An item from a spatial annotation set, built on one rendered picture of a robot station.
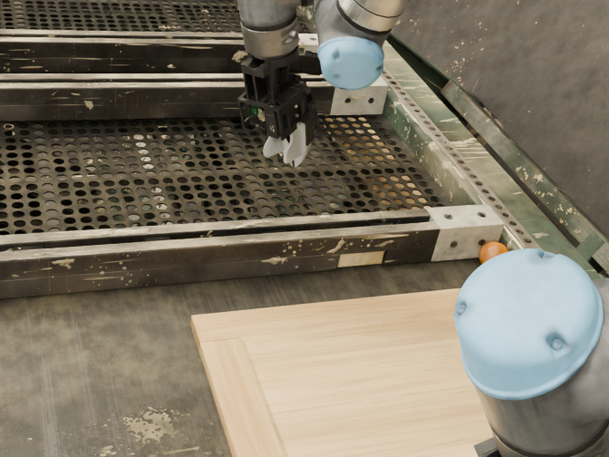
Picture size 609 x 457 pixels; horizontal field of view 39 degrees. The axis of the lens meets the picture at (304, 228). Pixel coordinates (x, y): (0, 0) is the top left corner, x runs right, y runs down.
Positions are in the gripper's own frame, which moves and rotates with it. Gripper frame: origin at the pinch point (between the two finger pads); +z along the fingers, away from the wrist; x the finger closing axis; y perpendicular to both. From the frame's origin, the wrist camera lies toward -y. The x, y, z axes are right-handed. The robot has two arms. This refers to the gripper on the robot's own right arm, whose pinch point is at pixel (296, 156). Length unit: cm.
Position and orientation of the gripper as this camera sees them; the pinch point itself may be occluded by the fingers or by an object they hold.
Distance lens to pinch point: 131.0
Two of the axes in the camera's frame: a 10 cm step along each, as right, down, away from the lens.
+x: 8.3, 3.0, -4.7
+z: 1.0, 7.5, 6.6
